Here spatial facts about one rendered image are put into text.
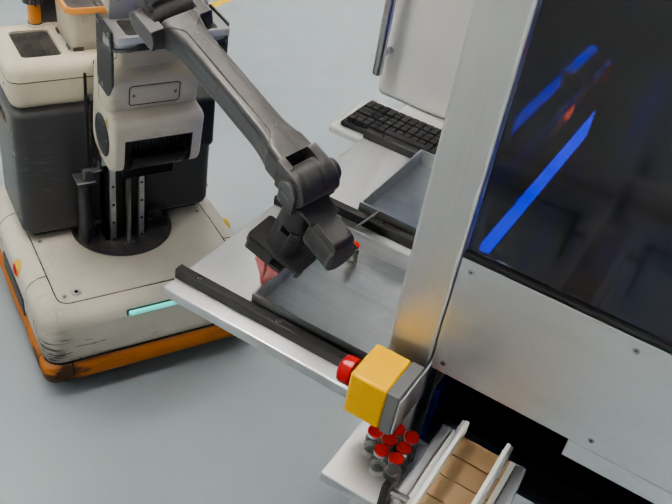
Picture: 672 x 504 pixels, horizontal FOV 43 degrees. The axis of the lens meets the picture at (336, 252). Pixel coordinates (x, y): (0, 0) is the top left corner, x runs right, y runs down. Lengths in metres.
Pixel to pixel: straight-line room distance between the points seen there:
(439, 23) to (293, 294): 0.91
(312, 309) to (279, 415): 1.03
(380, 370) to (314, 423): 1.30
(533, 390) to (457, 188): 0.28
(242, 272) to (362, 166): 0.44
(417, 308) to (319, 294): 0.35
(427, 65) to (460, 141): 1.19
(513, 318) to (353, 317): 0.41
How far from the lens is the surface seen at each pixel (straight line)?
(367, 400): 1.10
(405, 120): 2.07
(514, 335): 1.05
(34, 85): 2.22
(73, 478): 2.26
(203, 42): 1.33
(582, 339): 1.02
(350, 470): 1.18
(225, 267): 1.44
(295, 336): 1.31
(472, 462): 1.16
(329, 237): 1.20
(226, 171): 3.29
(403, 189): 1.71
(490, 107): 0.92
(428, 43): 2.11
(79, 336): 2.28
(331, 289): 1.43
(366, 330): 1.36
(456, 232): 1.01
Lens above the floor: 1.80
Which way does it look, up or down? 38 degrees down
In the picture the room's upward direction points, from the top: 10 degrees clockwise
